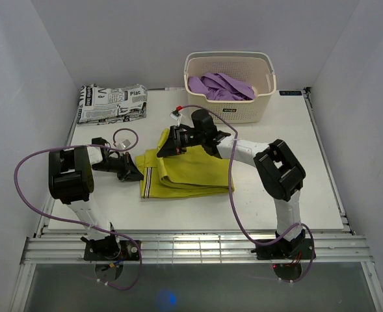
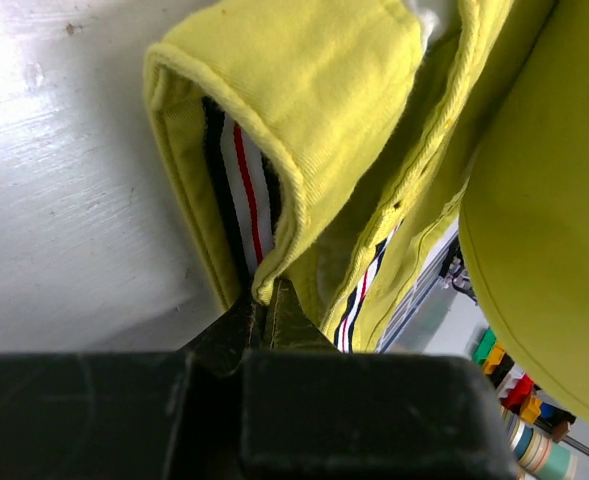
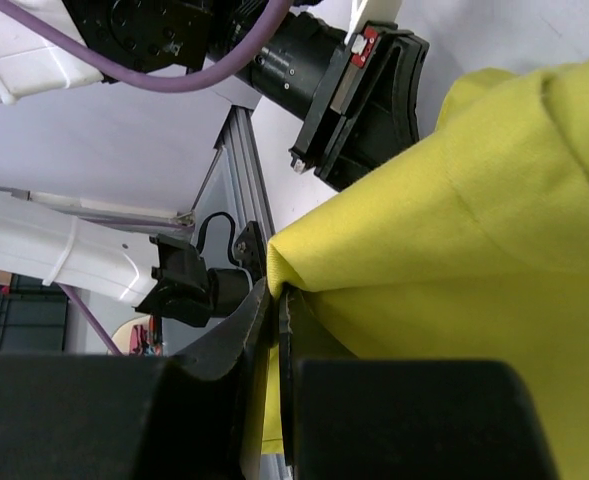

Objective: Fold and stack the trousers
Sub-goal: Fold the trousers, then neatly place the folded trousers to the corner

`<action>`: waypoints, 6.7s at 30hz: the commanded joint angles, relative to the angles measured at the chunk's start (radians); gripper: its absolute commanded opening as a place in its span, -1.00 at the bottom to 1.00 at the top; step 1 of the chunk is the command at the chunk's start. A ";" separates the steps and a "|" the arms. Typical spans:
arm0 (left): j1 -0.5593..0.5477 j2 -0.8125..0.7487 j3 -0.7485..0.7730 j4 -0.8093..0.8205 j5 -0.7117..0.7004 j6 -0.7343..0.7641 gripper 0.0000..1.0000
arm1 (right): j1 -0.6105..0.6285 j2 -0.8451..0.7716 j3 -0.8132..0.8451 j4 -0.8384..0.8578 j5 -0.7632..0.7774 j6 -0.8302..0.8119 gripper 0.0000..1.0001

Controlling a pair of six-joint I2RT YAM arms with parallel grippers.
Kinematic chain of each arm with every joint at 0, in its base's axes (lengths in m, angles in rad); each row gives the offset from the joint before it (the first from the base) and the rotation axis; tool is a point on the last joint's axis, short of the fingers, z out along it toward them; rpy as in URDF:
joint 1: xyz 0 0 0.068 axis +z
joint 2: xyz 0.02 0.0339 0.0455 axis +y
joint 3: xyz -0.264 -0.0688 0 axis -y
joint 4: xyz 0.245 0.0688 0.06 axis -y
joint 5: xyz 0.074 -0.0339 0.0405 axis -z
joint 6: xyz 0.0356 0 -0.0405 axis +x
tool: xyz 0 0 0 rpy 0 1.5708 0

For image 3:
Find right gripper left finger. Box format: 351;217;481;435
0;282;270;479

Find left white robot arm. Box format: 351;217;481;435
0;1;429;191

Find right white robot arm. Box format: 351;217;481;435
0;192;558;479

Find yellow-green trousers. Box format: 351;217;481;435
267;60;589;479

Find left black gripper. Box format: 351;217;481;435
288;19;429;190

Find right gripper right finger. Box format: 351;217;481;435
278;292;558;479

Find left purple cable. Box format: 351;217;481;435
0;0;295;94

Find aluminium rail frame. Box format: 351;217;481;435
192;106;275;241

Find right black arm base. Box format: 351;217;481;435
233;220;267;283

